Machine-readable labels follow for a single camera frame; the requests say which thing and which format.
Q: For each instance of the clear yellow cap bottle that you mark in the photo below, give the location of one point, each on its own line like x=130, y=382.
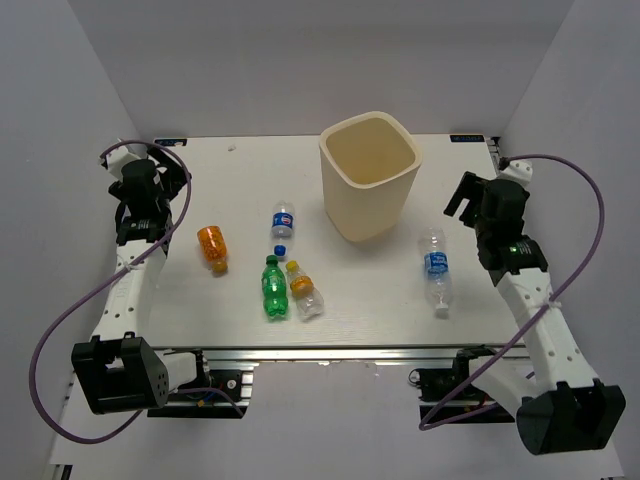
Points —
x=308, y=299

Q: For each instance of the orange plastic bottle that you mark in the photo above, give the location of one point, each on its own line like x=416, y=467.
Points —
x=213, y=248

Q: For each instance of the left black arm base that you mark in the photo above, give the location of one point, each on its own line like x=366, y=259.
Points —
x=221, y=390

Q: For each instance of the clear water bottle white cap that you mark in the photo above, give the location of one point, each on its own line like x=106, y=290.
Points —
x=436, y=270

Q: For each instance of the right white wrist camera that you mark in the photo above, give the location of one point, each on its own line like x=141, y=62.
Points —
x=518, y=171

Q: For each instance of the aluminium table front rail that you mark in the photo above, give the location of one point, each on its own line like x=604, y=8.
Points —
x=325, y=354

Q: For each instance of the clear blue label Pepsi bottle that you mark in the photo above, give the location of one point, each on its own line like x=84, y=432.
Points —
x=282, y=228

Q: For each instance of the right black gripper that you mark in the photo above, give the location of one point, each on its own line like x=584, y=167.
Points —
x=471, y=189

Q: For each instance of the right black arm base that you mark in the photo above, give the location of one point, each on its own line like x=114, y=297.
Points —
x=476, y=405

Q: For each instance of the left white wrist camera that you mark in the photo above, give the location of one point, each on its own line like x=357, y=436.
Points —
x=116, y=159

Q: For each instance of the left blue table sticker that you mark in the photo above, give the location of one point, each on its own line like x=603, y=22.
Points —
x=171, y=142

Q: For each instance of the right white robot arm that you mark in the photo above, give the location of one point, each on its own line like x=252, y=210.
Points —
x=564, y=407

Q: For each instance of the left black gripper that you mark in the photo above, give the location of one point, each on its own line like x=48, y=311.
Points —
x=175, y=177

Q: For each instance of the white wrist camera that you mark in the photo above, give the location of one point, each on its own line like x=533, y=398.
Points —
x=116, y=159
x=518, y=171

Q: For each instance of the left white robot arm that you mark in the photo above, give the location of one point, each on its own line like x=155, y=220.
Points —
x=117, y=369

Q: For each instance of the green Sprite bottle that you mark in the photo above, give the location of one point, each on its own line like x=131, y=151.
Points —
x=274, y=289

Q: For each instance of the cream plastic bin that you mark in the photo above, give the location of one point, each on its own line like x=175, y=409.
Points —
x=368, y=165

